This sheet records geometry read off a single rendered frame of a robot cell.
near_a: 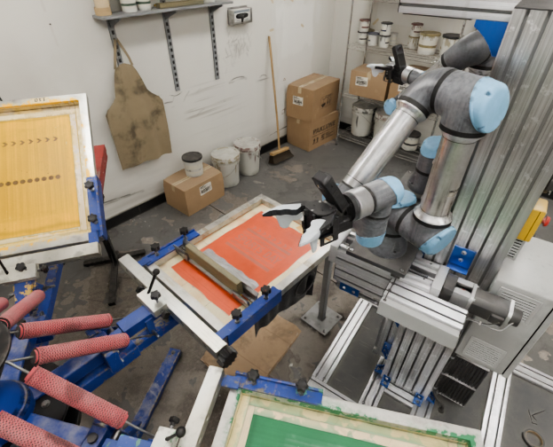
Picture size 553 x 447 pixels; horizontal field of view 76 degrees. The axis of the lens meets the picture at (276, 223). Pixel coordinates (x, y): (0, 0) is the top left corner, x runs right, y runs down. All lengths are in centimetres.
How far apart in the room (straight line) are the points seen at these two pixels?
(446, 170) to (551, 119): 31
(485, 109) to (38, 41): 278
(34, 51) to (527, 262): 307
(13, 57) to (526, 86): 285
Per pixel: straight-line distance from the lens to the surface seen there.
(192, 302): 153
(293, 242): 180
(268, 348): 251
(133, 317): 148
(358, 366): 228
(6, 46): 307
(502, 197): 134
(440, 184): 110
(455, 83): 102
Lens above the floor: 215
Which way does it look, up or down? 39 degrees down
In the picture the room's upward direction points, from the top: straight up
